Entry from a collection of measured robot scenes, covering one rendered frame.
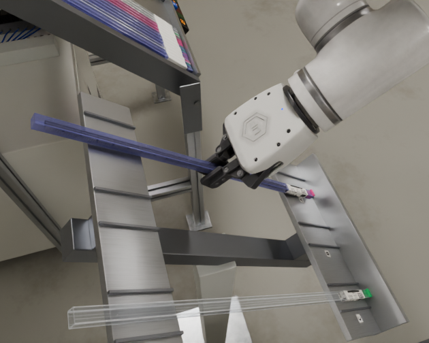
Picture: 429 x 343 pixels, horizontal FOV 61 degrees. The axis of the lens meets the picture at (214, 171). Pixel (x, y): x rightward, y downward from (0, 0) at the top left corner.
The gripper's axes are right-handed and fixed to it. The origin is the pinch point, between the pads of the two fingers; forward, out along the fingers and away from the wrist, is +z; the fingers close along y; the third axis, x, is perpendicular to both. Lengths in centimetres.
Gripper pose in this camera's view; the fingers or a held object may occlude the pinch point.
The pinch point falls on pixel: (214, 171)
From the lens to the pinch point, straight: 53.8
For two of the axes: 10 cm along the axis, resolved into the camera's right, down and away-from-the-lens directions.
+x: 6.0, 2.9, 7.5
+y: 2.9, 8.0, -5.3
